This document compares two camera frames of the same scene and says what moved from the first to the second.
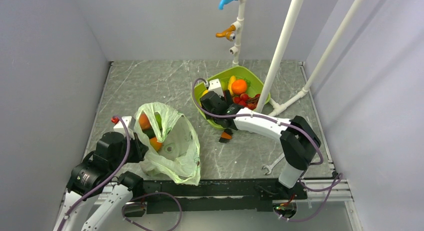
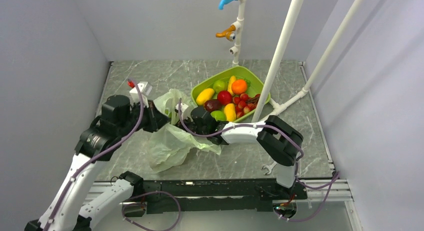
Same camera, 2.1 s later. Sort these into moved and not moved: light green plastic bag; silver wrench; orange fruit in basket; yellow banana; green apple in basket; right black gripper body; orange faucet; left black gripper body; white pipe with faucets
Moved: light green plastic bag; left black gripper body; right black gripper body
Not moved: orange fruit in basket; white pipe with faucets; silver wrench; green apple in basket; yellow banana; orange faucet
